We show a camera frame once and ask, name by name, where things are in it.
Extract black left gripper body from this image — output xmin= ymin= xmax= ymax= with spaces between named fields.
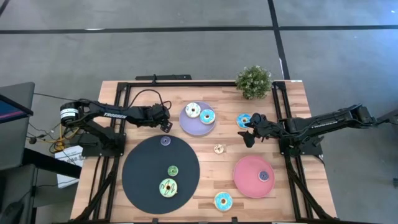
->
xmin=150 ymin=104 xmax=174 ymax=134

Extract black round mat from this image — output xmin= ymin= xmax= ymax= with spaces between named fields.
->
xmin=121 ymin=134 xmax=201 ymax=215

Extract black desk beam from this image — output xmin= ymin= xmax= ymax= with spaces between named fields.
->
xmin=21 ymin=147 xmax=82 ymax=180

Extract black mount bar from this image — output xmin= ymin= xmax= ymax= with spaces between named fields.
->
xmin=135 ymin=73 xmax=193 ymax=82

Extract purple round plate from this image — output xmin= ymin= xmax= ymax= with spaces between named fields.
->
xmin=179 ymin=101 xmax=217 ymax=136

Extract dark rounded floor object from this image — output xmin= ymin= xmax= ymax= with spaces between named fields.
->
xmin=0 ymin=200 xmax=25 ymax=224

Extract black stand leg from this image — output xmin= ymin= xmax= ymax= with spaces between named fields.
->
xmin=376 ymin=108 xmax=398 ymax=126

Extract yellow cable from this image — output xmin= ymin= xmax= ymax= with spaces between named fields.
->
xmin=46 ymin=123 xmax=80 ymax=153

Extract large blue iced donut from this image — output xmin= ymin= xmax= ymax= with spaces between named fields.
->
xmin=199 ymin=109 xmax=216 ymax=125
xmin=236 ymin=113 xmax=252 ymax=130
xmin=213 ymin=191 xmax=234 ymax=212

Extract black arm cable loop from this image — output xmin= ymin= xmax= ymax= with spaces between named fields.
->
xmin=127 ymin=89 xmax=172 ymax=110

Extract pink round plate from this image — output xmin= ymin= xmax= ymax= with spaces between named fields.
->
xmin=233 ymin=155 xmax=275 ymax=199

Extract black floor cable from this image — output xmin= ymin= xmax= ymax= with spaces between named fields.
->
xmin=33 ymin=92 xmax=99 ymax=103

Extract large green iced donut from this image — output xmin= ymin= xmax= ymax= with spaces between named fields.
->
xmin=159 ymin=178 xmax=178 ymax=198

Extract small green potted plant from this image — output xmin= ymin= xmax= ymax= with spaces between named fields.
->
xmin=235 ymin=65 xmax=273 ymax=100

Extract white donut blue drizzle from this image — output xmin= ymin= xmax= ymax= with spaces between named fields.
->
xmin=185 ymin=102 xmax=201 ymax=119

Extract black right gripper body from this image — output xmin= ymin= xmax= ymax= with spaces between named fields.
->
xmin=252 ymin=114 xmax=282 ymax=139

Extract white printed paper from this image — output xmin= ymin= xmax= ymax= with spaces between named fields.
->
xmin=54 ymin=145 xmax=85 ymax=189

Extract monitor screen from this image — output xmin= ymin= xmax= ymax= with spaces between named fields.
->
xmin=0 ymin=94 xmax=34 ymax=124

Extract black aluminium rig frame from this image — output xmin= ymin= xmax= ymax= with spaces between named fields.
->
xmin=73 ymin=80 xmax=336 ymax=224

